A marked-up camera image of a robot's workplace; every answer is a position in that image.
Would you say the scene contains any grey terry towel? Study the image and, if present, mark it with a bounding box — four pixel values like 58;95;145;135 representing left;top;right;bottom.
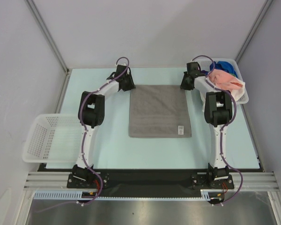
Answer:
128;85;192;138

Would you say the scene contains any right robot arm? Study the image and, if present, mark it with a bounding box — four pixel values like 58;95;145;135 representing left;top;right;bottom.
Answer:
180;62;237;188

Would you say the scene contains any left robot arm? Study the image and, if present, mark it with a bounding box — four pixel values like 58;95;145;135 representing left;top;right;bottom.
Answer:
72;65;135;188

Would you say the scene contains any white basket with towels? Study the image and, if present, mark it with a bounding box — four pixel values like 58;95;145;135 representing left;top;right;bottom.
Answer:
192;56;249;105

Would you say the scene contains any pink towel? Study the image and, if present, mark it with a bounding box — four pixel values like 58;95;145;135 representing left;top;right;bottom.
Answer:
207;69;245;92

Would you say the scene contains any blue towel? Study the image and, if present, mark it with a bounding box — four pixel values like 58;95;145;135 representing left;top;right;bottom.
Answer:
209;61;237;77

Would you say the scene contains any white towel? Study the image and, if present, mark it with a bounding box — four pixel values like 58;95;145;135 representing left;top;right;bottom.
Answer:
194;78;245;112

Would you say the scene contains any empty white perforated basket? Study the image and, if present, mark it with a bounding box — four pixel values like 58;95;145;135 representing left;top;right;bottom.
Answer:
22;113;84;163

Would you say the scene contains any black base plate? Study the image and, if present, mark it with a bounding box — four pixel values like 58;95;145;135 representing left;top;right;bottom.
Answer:
37;164;265;199

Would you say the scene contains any right aluminium frame post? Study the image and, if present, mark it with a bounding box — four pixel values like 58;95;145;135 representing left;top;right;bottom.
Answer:
235;0;275;63

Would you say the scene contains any aluminium frame post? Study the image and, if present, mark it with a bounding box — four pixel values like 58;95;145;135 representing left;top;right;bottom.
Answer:
235;0;275;63
24;0;69;74

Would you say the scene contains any left aluminium frame post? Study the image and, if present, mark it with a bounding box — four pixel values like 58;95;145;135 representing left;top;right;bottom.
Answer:
24;0;69;74

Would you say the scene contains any aluminium rail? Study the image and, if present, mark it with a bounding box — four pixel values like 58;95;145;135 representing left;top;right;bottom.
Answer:
24;172;279;192

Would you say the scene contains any grey slotted cable duct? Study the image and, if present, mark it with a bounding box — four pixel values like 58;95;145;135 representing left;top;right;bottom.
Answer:
34;190;104;200

